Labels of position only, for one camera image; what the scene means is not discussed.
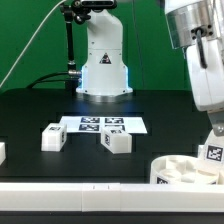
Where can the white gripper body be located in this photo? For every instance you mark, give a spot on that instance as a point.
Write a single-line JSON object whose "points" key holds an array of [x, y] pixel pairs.
{"points": [[208, 83]]}

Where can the white round stool seat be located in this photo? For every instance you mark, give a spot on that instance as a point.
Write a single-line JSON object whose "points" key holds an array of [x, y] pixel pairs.
{"points": [[180, 169]]}

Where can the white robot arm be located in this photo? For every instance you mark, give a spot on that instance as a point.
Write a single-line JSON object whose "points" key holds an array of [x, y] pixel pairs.
{"points": [[197, 26]]}

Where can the paper sheet with tags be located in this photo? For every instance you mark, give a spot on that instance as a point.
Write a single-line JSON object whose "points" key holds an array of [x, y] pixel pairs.
{"points": [[94, 124]]}

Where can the white block at left edge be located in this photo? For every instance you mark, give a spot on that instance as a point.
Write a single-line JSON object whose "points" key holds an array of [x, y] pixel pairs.
{"points": [[2, 152]]}

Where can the black camera stand pole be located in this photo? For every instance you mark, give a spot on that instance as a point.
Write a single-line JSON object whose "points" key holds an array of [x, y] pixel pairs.
{"points": [[79, 11]]}

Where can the white front fence rail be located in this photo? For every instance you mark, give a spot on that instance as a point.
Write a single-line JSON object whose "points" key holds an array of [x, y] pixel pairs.
{"points": [[116, 197]]}

